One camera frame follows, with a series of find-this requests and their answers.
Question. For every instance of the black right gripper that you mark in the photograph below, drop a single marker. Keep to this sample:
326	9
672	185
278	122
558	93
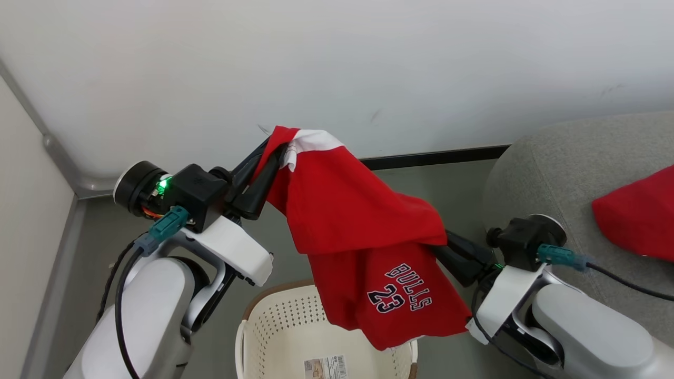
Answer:
557	231

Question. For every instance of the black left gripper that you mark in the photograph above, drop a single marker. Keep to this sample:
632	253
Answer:
139	187

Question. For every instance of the red Bulls 23 jersey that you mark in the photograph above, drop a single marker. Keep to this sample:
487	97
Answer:
342	210

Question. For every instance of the plain red garment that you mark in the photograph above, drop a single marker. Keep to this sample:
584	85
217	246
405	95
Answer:
642	216

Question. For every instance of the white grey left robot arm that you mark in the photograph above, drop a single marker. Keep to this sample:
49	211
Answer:
152	316

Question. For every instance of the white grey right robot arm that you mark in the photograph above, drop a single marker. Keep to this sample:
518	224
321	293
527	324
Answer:
590	337

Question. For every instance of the cream perforated laundry basket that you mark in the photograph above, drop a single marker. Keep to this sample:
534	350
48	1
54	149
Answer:
284	326

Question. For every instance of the dark grey baseboard strip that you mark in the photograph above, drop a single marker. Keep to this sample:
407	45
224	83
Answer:
437	157

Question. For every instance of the grey fabric sofa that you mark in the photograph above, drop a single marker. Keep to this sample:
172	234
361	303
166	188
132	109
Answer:
558	163

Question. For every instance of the white barcode label sticker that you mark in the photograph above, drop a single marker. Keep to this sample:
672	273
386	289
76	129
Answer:
325	367

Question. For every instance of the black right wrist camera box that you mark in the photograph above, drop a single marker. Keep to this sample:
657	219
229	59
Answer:
521	246

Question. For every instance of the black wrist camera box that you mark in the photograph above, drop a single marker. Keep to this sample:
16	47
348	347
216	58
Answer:
197	192
521	246

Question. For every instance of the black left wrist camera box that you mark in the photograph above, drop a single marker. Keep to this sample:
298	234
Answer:
197	192

